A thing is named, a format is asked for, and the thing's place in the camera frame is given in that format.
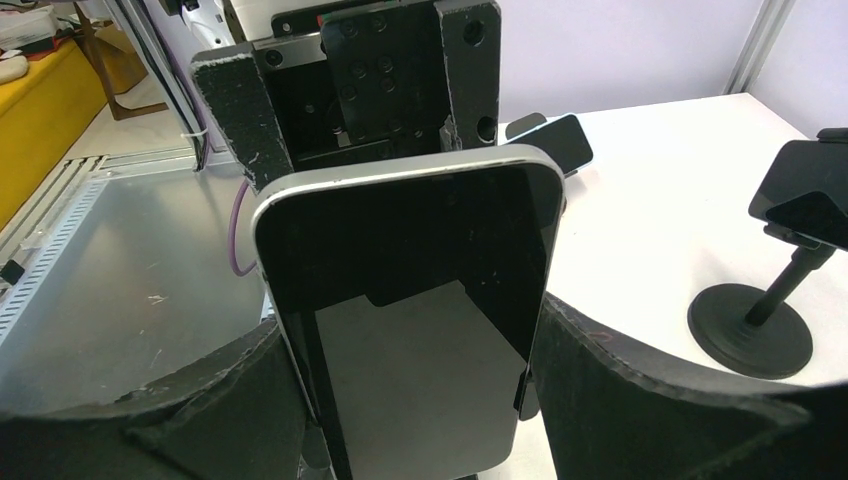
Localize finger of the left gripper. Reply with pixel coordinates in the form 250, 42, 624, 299
434, 1, 502, 149
190, 52, 294, 192

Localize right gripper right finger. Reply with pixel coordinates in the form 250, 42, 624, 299
530, 295, 847, 479

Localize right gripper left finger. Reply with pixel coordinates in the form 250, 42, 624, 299
1, 321, 307, 479

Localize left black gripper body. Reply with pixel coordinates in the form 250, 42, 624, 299
251, 1, 464, 166

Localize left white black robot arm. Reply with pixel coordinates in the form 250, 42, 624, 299
162, 1, 502, 190

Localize round wooden phone stand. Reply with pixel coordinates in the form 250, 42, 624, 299
505, 112, 547, 141

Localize light blue phone on wooden stand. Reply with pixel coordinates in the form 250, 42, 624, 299
506, 114, 594, 177

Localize back black phone stand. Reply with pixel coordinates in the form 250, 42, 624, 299
687, 231, 837, 380

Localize blue-cased phone on back stand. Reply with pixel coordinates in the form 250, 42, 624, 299
748, 127, 847, 250

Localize yellow box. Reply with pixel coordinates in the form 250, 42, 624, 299
1, 41, 106, 225

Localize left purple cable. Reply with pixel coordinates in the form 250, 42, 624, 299
135, 0, 260, 278

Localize left white cable duct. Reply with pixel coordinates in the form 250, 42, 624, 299
1, 180, 107, 343

